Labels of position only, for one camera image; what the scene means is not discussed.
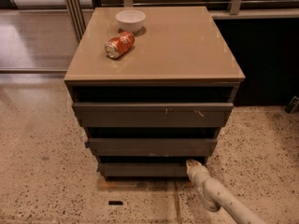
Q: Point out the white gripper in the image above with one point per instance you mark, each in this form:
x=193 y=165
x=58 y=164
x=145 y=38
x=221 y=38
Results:
x=196 y=171

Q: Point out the grey bottom drawer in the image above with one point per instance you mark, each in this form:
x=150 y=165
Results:
x=143 y=169

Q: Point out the grey drawer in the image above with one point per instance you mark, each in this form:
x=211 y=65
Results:
x=143 y=169
x=152 y=147
x=184 y=115

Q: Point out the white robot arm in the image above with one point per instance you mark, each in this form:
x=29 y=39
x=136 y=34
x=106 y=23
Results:
x=214 y=195

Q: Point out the grey drawer cabinet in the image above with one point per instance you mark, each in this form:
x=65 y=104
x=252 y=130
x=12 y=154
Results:
x=179 y=56

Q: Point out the grey top drawer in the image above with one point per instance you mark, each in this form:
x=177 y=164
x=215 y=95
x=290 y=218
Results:
x=184 y=115

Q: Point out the grey middle drawer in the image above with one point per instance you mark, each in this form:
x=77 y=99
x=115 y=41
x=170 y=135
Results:
x=152 y=147

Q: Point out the black floor marker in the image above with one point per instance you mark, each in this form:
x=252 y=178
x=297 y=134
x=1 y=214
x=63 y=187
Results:
x=115 y=202

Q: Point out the blue tape piece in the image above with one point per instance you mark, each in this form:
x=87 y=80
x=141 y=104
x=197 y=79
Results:
x=87 y=144

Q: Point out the orange soda can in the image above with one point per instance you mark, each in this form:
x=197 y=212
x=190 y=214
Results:
x=120 y=44

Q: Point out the white ceramic bowl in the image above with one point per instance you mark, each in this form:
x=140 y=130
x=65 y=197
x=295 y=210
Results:
x=130 y=20

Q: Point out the dark object by wall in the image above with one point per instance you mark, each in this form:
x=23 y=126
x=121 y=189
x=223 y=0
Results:
x=293 y=105

